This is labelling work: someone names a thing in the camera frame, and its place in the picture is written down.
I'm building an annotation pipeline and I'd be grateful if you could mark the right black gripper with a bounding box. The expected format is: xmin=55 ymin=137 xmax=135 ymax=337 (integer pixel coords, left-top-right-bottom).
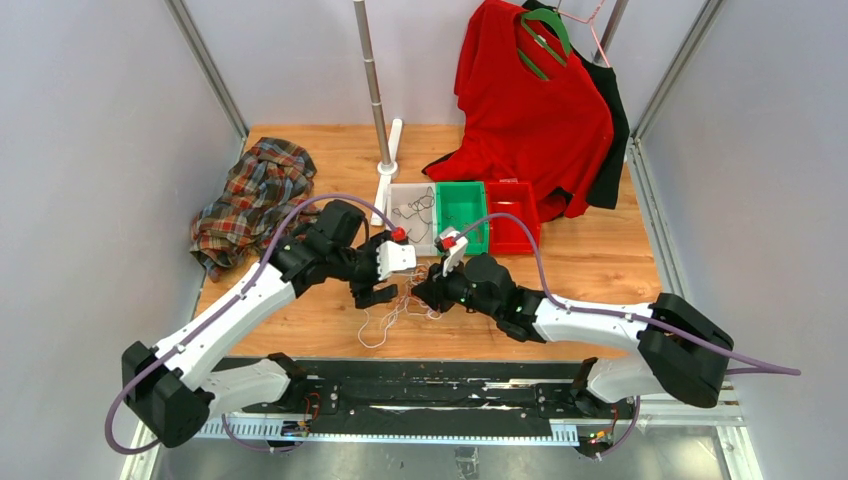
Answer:
xmin=413 ymin=255 xmax=500 ymax=320

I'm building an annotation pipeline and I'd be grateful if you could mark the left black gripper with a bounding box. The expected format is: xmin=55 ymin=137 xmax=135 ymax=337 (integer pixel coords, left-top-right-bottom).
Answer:
xmin=330 ymin=231 xmax=399 ymax=308

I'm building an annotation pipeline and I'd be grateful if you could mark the white thin cable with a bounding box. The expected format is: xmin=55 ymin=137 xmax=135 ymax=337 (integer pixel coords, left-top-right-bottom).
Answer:
xmin=356 ymin=264 xmax=444 ymax=350

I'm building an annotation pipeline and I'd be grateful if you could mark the black thin cable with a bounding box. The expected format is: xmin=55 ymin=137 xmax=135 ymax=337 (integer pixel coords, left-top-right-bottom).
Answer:
xmin=390 ymin=186 xmax=439 ymax=245

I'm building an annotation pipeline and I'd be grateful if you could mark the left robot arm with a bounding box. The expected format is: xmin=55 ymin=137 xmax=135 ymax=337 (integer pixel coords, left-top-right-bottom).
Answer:
xmin=105 ymin=194 xmax=416 ymax=455

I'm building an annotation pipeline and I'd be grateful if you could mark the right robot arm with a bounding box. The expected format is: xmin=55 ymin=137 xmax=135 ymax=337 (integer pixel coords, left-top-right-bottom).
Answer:
xmin=412 ymin=254 xmax=733 ymax=417

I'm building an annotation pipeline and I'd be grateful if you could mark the white plastic bin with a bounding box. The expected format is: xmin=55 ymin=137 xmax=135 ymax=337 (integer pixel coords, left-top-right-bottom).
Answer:
xmin=385 ymin=182 xmax=438 ymax=257

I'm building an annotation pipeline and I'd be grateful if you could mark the green plastic bin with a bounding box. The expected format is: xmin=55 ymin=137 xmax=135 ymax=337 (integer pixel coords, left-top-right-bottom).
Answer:
xmin=435 ymin=181 xmax=489 ymax=255

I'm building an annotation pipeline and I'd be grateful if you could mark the white rack base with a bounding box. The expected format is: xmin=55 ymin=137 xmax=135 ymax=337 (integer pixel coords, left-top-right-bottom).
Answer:
xmin=370 ymin=118 xmax=404 ymax=226

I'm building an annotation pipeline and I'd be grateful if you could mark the red plastic bin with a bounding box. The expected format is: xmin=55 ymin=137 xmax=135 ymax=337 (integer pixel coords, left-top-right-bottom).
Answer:
xmin=484 ymin=180 xmax=542 ymax=256

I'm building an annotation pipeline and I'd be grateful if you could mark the plaid flannel shirt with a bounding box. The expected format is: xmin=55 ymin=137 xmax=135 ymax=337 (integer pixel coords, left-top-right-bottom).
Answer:
xmin=190 ymin=137 xmax=317 ymax=282

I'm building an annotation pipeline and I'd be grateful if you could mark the red t-shirt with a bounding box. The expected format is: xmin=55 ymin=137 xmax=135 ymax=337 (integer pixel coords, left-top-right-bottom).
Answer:
xmin=423 ymin=1 xmax=614 ymax=222

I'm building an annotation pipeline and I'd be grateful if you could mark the black t-shirt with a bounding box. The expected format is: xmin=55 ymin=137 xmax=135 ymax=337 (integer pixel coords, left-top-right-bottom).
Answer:
xmin=511 ymin=4 xmax=628 ymax=221

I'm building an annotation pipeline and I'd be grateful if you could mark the silver rack pole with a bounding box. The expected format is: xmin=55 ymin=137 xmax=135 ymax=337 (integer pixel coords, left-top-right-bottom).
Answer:
xmin=592 ymin=0 xmax=630 ymax=67
xmin=353 ymin=0 xmax=392 ymax=173

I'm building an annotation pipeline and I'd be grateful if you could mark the right silver rack pole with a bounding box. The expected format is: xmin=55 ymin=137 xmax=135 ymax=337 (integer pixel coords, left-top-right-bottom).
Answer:
xmin=592 ymin=0 xmax=630 ymax=67

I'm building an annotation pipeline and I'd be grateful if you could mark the green clothes hanger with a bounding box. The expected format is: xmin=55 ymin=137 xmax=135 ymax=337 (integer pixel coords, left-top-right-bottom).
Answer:
xmin=515 ymin=8 xmax=572 ymax=81

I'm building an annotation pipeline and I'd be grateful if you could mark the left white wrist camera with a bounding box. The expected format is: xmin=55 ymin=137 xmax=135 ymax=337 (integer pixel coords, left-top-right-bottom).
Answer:
xmin=376 ymin=241 xmax=417 ymax=281

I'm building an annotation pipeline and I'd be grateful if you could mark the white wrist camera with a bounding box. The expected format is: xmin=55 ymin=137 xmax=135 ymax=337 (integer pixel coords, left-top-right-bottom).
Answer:
xmin=435 ymin=227 xmax=468 ymax=277
xmin=376 ymin=241 xmax=417 ymax=281

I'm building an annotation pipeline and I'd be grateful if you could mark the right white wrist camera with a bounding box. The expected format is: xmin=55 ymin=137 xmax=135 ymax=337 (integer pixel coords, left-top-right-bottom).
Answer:
xmin=435 ymin=227 xmax=468 ymax=277

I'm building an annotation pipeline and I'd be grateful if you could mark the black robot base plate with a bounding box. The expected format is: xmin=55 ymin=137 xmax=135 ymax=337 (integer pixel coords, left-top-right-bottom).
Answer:
xmin=245 ymin=359 xmax=634 ymax=441

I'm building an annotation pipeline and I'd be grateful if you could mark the aluminium frame rail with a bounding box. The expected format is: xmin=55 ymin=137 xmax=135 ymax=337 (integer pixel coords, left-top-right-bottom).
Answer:
xmin=122 ymin=360 xmax=763 ymax=479

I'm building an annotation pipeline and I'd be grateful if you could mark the pink wire hanger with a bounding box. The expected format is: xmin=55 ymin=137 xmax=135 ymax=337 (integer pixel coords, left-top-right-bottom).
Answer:
xmin=555 ymin=0 xmax=610 ymax=68

